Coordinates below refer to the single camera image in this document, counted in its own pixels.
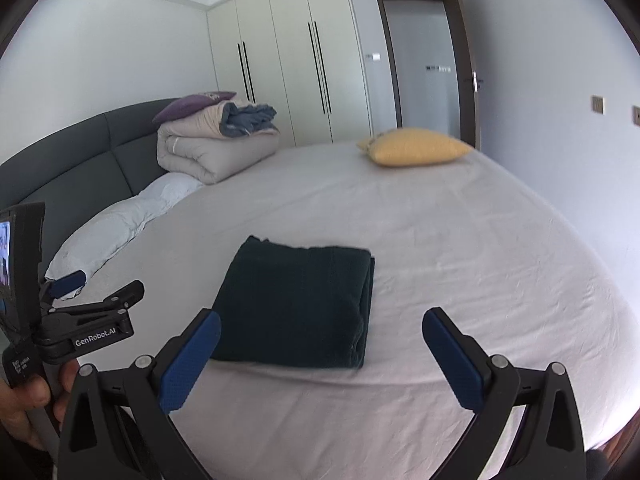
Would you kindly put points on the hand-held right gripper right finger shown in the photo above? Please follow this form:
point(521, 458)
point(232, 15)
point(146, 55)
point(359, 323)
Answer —
point(452, 362)

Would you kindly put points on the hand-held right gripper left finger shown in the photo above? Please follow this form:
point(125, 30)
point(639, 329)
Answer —
point(192, 360)

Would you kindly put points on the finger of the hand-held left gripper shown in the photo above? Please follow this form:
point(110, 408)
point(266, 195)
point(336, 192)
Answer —
point(122, 295)
point(65, 282)

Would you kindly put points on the dark green sweater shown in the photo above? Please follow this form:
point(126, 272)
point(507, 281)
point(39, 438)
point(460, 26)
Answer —
point(295, 305)

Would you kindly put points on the person's left hand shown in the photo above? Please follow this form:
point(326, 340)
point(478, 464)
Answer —
point(25, 402)

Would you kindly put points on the white pillow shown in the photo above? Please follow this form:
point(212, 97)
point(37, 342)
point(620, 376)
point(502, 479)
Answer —
point(120, 220)

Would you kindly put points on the dark grey headboard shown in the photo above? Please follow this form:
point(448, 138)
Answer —
point(75, 160)

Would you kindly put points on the bed with white sheet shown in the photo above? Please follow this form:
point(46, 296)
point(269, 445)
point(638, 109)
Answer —
point(425, 235)

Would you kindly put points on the folded beige duvet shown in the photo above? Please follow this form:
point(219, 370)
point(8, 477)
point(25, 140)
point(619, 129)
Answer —
point(210, 152)

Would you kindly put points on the brown cloth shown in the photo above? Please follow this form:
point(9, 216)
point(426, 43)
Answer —
point(617, 442)

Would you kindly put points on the purple pillow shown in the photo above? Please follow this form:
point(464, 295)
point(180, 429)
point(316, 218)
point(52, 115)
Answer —
point(192, 106)

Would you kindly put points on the blue-grey blanket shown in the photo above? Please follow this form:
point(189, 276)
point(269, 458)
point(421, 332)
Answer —
point(250, 119)

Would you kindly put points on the yellow pillow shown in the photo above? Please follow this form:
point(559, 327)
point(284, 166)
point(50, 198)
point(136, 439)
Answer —
point(415, 147)

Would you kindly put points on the cream wardrobe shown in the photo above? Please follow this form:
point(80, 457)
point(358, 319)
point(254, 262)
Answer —
point(280, 60)

